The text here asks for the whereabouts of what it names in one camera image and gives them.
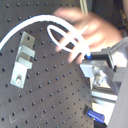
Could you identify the black perforated breadboard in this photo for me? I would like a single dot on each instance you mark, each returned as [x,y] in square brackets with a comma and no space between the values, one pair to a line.
[55,93]

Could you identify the blurred human hand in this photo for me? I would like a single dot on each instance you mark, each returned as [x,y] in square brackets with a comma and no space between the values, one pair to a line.
[97,32]

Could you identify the metal cable clip bracket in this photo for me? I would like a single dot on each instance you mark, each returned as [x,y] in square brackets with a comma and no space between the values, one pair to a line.
[22,61]

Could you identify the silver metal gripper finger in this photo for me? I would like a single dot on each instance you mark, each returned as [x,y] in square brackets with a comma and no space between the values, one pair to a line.
[103,67]

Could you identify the blue connector part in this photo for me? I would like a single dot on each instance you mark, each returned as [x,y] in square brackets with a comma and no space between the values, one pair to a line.
[96,116]

